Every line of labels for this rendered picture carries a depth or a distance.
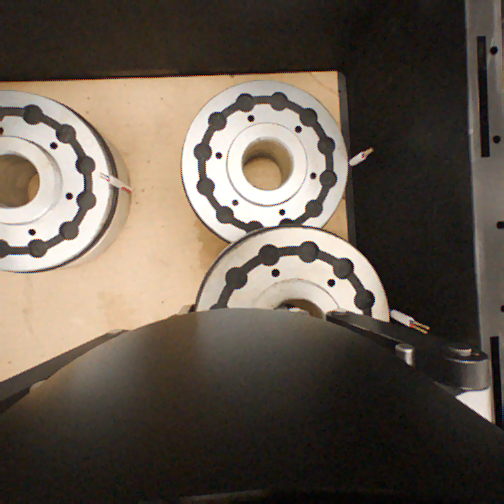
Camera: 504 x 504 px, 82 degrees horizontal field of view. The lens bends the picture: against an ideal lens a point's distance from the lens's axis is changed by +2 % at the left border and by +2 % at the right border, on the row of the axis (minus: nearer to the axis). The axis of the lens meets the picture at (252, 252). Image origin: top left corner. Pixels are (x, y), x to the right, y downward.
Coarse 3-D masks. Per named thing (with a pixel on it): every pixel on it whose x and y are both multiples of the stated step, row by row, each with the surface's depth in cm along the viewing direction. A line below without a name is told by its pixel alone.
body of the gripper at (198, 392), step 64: (192, 320) 3; (256, 320) 3; (320, 320) 4; (64, 384) 2; (128, 384) 2; (192, 384) 2; (256, 384) 2; (320, 384) 2; (384, 384) 2; (0, 448) 2; (64, 448) 1; (128, 448) 1; (192, 448) 1; (256, 448) 1; (320, 448) 1; (384, 448) 1; (448, 448) 1
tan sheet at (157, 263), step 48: (48, 96) 19; (96, 96) 19; (144, 96) 20; (192, 96) 20; (336, 96) 21; (144, 144) 20; (144, 192) 20; (144, 240) 20; (192, 240) 20; (0, 288) 19; (48, 288) 20; (96, 288) 20; (144, 288) 20; (192, 288) 20; (0, 336) 19; (48, 336) 20; (96, 336) 20
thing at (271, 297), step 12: (276, 288) 14; (288, 288) 14; (300, 288) 14; (312, 288) 14; (324, 288) 15; (264, 300) 14; (276, 300) 14; (288, 300) 14; (312, 300) 14; (324, 300) 14; (324, 312) 14
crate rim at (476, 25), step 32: (480, 0) 11; (480, 32) 11; (480, 64) 11; (480, 96) 11; (480, 128) 11; (480, 160) 11; (480, 192) 11; (480, 224) 11; (480, 256) 11; (480, 288) 11; (480, 320) 11
